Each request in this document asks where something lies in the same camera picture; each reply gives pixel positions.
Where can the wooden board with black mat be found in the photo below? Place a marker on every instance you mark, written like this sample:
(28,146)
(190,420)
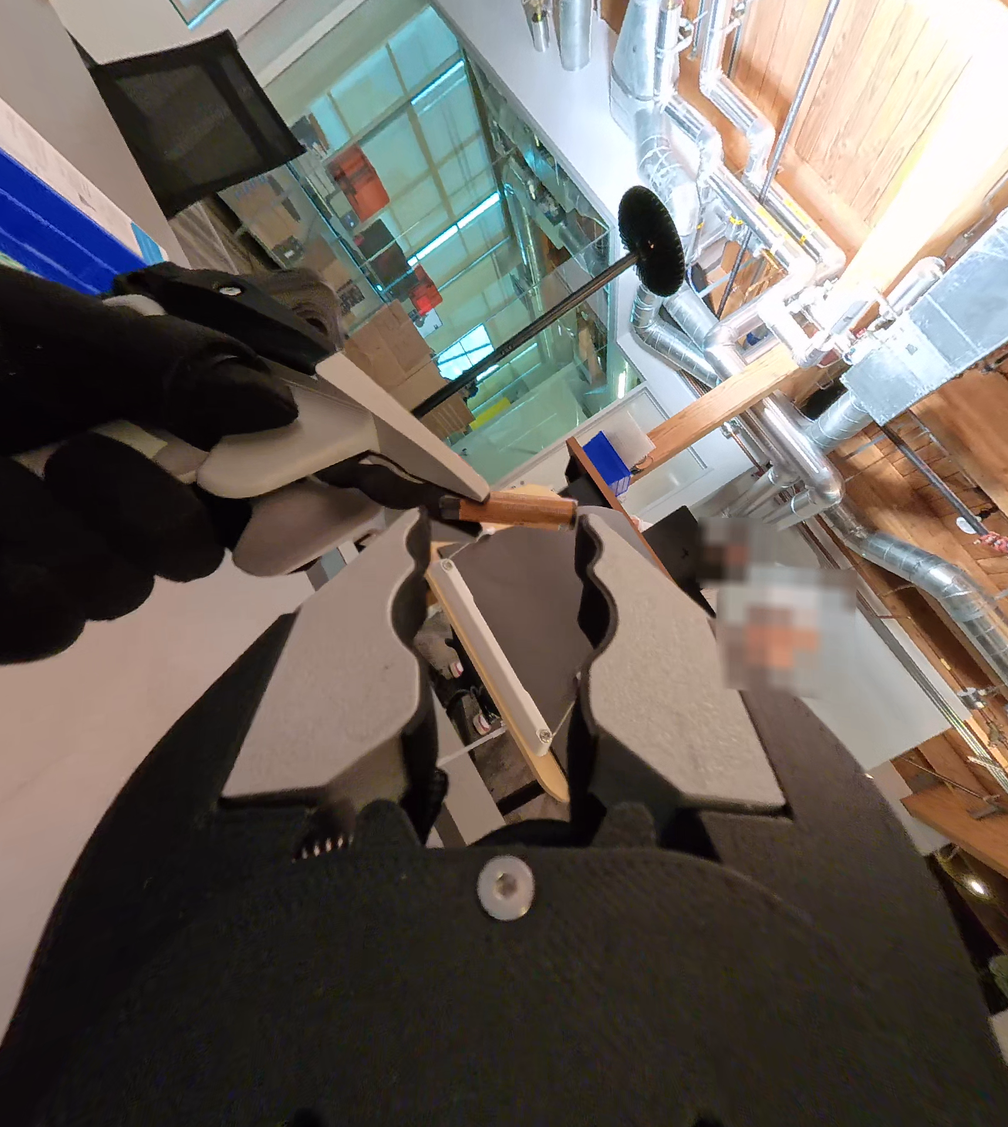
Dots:
(522,599)

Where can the black office chair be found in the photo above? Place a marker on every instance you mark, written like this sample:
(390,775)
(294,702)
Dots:
(205,115)

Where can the small brown battery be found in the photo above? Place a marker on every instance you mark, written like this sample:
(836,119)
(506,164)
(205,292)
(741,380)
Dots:
(522,509)

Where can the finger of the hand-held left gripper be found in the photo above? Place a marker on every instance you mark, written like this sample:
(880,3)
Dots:
(407,441)
(310,529)

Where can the white board stand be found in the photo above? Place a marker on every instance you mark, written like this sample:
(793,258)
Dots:
(469,687)

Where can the black round-top pole stand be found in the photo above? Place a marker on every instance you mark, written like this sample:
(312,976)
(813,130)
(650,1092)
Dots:
(654,238)

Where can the small blue bin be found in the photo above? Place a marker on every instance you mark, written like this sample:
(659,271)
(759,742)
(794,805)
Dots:
(606,462)

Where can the person's left hand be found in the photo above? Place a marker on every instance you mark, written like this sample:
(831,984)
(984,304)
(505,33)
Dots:
(64,458)

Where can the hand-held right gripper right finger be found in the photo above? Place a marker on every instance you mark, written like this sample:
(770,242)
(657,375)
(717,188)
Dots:
(680,705)

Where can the orange 3D printer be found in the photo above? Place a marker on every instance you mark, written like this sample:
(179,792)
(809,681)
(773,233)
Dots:
(360,182)
(421,291)

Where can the blue plastic bin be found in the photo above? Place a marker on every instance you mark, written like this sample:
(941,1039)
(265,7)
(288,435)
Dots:
(29,203)

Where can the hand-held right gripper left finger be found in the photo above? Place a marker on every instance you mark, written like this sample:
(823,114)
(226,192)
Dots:
(328,705)

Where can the wooden standing desk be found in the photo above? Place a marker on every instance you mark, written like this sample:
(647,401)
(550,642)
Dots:
(715,409)

